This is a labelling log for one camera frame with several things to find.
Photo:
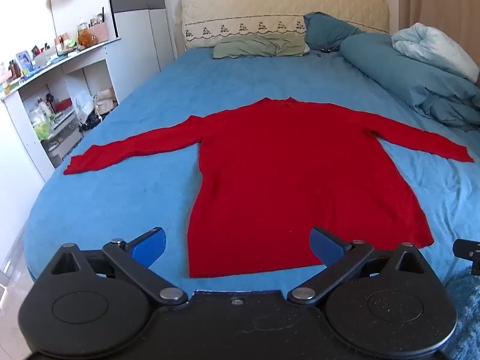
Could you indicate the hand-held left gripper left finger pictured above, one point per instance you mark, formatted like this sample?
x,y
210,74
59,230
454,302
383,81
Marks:
x,y
150,246

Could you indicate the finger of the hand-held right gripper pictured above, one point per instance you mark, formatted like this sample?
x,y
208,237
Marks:
x,y
467,251

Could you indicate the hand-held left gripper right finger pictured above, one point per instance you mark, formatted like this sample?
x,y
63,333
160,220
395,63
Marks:
x,y
325,246

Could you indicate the red sweater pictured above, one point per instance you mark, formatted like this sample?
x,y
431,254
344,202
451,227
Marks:
x,y
281,176

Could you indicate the blue fluffy rug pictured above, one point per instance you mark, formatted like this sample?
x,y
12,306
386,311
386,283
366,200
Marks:
x,y
467,307

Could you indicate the bed with blue sheet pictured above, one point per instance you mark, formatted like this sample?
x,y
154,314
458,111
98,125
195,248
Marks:
x,y
150,101

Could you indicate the white bag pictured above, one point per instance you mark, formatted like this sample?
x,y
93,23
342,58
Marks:
x,y
105,101

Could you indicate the green plastic bag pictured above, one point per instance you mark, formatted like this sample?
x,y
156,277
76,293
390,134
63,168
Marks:
x,y
42,129

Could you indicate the red box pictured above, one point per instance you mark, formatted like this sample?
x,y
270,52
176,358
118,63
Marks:
x,y
63,105

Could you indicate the white shelf unit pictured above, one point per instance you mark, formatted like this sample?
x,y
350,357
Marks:
x,y
18,120

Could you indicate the blue duvet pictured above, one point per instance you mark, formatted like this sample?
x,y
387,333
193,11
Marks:
x,y
393,71

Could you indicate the small black object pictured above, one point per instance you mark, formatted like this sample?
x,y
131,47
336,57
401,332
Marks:
x,y
324,50

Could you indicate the white and grey wardrobe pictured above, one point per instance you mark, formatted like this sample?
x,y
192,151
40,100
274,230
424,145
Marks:
x,y
131,45

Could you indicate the light blue blanket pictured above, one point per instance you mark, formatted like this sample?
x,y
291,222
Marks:
x,y
435,47

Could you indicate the green pillow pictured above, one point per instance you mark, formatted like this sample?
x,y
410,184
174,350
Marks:
x,y
258,45

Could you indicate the blue pillow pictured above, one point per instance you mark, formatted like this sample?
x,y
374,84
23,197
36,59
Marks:
x,y
326,30

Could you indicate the brown teddy bear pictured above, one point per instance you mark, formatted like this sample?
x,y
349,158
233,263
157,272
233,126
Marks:
x,y
87,38

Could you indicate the pink basket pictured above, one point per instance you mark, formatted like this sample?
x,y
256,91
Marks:
x,y
99,32

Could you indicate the cream padded headboard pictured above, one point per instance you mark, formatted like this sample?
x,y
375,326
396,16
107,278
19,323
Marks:
x,y
262,7

